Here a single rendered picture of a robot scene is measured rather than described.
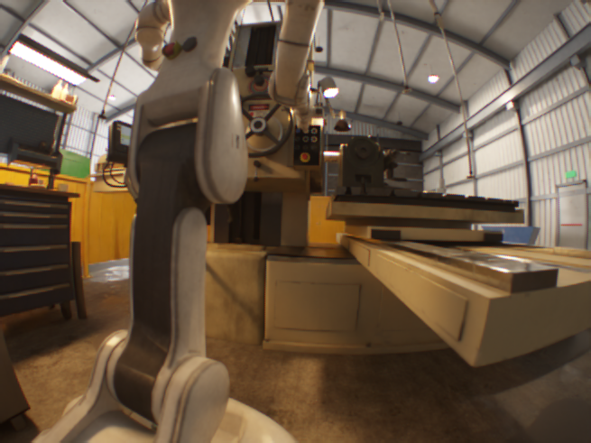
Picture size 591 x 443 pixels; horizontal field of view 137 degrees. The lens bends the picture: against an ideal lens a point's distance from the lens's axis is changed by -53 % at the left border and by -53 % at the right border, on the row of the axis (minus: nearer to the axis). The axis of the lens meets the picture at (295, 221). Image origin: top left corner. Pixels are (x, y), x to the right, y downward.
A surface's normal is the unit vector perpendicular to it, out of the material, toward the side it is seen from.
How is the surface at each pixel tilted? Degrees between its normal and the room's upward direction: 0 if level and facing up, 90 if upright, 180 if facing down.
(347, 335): 90
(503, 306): 90
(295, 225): 90
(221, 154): 92
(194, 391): 74
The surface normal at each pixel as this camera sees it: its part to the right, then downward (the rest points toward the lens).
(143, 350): -0.13, -0.72
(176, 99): -0.19, 0.64
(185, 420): 0.88, -0.15
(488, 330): -0.10, -0.02
